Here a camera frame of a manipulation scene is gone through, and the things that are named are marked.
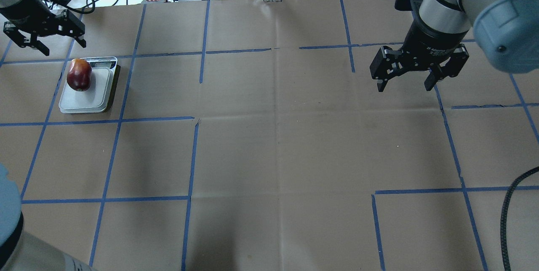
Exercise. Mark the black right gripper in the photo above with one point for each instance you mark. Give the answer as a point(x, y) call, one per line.
point(430, 39)

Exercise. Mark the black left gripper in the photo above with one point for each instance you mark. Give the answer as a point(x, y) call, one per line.
point(26, 11)

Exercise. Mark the red mango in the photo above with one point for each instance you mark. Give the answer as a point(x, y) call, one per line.
point(79, 75)

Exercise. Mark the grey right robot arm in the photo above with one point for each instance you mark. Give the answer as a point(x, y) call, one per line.
point(506, 31)

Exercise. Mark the white digital kitchen scale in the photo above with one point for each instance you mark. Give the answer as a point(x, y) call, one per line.
point(100, 95)

